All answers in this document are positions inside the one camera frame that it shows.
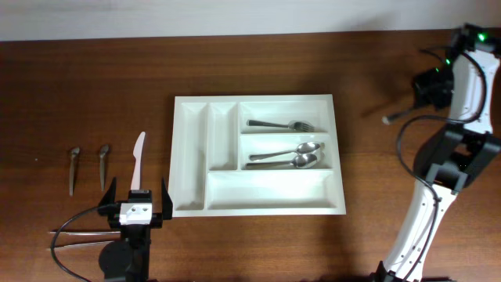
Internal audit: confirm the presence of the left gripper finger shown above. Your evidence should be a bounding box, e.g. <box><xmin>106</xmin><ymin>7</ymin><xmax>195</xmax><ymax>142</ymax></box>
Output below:
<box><xmin>161</xmin><ymin>179</ymin><xmax>173</xmax><ymax>220</ymax></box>
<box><xmin>99</xmin><ymin>177</ymin><xmax>117</xmax><ymax>207</ymax></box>

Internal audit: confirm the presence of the metal fork top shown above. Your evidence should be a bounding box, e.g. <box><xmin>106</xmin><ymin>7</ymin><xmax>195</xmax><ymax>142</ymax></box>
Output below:
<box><xmin>381</xmin><ymin>107</ymin><xmax>414</xmax><ymax>125</ymax></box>

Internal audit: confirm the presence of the metal fork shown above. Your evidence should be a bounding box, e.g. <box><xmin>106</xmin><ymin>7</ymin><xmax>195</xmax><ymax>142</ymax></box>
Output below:
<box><xmin>247</xmin><ymin>120</ymin><xmax>315</xmax><ymax>132</ymax></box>
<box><xmin>381</xmin><ymin>107</ymin><xmax>414</xmax><ymax>125</ymax></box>

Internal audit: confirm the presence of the metal spoon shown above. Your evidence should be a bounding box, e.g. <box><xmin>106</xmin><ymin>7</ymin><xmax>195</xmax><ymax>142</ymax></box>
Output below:
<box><xmin>249</xmin><ymin>142</ymin><xmax>324</xmax><ymax>161</ymax></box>
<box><xmin>245</xmin><ymin>154</ymin><xmax>319</xmax><ymax>169</ymax></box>

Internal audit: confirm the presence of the metal spoon bottom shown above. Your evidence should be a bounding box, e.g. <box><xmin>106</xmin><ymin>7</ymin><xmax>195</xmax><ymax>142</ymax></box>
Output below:
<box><xmin>245</xmin><ymin>154</ymin><xmax>319</xmax><ymax>169</ymax></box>

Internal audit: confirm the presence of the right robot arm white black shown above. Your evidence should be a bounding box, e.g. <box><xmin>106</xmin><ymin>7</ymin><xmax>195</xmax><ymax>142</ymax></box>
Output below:
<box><xmin>369</xmin><ymin>23</ymin><xmax>500</xmax><ymax>282</ymax></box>

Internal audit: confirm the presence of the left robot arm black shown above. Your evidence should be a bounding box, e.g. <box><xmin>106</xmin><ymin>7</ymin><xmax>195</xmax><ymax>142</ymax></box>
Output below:
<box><xmin>98</xmin><ymin>179</ymin><xmax>173</xmax><ymax>282</ymax></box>

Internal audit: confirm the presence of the small metal teaspoon right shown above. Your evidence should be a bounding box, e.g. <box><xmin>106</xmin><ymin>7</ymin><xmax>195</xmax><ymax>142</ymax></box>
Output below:
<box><xmin>99</xmin><ymin>144</ymin><xmax>110</xmax><ymax>191</ymax></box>

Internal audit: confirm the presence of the small metal teaspoon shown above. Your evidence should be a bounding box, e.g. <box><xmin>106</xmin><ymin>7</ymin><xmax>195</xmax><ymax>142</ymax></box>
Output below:
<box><xmin>69</xmin><ymin>147</ymin><xmax>81</xmax><ymax>197</ymax></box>
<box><xmin>99</xmin><ymin>144</ymin><xmax>110</xmax><ymax>191</ymax></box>

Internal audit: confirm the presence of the pink plastic knife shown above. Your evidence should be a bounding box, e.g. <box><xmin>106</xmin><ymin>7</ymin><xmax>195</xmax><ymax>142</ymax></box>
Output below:
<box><xmin>131</xmin><ymin>132</ymin><xmax>146</xmax><ymax>190</ymax></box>

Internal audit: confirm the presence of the small metal teaspoon left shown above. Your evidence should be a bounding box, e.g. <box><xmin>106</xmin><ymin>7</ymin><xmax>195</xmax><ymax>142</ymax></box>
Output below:
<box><xmin>69</xmin><ymin>147</ymin><xmax>81</xmax><ymax>197</ymax></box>

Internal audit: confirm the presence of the white plastic cutlery tray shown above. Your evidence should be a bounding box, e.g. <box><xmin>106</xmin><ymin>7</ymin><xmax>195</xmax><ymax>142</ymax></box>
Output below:
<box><xmin>168</xmin><ymin>94</ymin><xmax>346</xmax><ymax>217</ymax></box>

